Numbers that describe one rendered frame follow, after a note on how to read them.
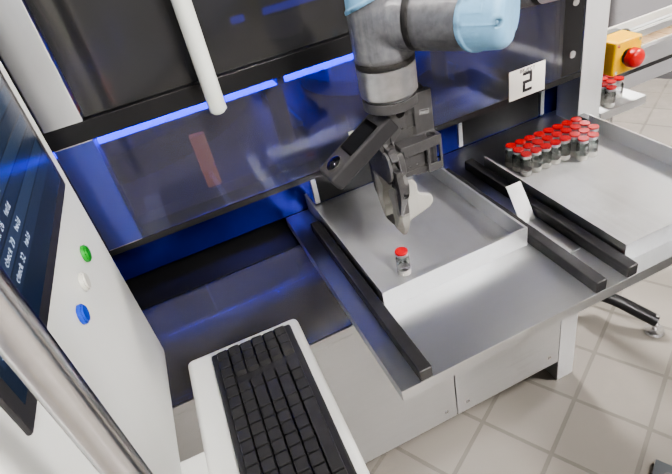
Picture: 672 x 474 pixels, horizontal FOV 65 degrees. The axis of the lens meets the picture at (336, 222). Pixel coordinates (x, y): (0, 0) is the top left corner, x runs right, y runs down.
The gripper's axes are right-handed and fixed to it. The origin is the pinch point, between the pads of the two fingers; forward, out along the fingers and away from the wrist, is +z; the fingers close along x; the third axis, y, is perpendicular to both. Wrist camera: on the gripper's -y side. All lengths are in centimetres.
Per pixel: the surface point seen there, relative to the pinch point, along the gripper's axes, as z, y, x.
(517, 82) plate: -3.9, 38.7, 20.5
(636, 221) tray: 10.1, 36.9, -10.9
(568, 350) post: 87, 58, 20
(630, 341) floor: 99, 84, 20
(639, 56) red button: -1, 66, 17
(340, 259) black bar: 8.4, -7.6, 7.1
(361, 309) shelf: 10.3, -9.0, -3.4
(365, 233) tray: 10.2, -0.2, 13.4
